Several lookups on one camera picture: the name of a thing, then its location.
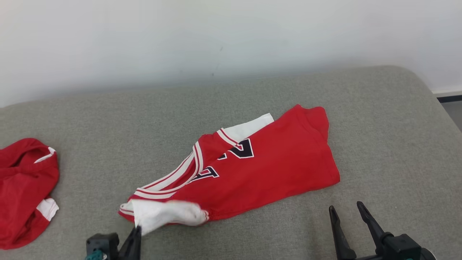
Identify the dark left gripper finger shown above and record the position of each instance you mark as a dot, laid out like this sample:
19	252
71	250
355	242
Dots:
133	249

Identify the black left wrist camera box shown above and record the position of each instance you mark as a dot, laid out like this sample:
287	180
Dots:
103	242

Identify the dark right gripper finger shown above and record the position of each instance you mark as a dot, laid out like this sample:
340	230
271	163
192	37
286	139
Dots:
341	242
371	224

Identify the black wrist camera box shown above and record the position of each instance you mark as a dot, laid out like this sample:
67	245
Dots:
103	242
402	247

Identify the red jersey with white sleeves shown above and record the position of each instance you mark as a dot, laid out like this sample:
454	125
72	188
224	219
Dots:
270	169

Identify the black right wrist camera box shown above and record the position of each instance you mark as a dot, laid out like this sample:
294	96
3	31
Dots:
402	247

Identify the grey fabric sofa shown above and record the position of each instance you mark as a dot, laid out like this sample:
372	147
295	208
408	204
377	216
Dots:
108	126

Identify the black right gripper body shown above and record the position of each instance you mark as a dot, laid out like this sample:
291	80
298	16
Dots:
371	257

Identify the red shorts with white stripes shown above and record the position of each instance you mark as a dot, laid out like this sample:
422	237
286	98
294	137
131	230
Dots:
21	187

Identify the white and black baseboard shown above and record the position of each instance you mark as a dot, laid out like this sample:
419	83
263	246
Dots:
449	98

